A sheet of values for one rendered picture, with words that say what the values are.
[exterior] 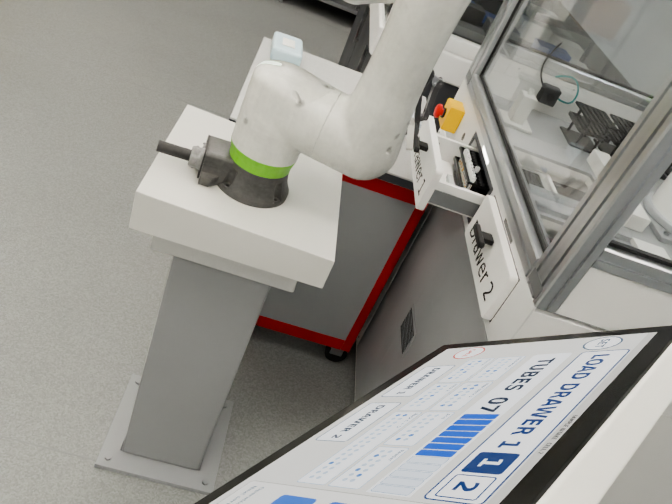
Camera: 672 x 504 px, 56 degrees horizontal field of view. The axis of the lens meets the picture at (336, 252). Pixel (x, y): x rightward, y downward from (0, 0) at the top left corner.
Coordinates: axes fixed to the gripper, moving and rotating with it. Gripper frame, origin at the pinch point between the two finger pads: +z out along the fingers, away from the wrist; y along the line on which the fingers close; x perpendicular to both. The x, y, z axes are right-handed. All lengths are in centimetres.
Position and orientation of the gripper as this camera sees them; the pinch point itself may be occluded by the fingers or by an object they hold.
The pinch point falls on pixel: (410, 134)
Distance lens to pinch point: 152.2
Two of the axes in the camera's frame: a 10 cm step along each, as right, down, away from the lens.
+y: -10.0, -0.3, 0.4
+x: -0.5, 5.9, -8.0
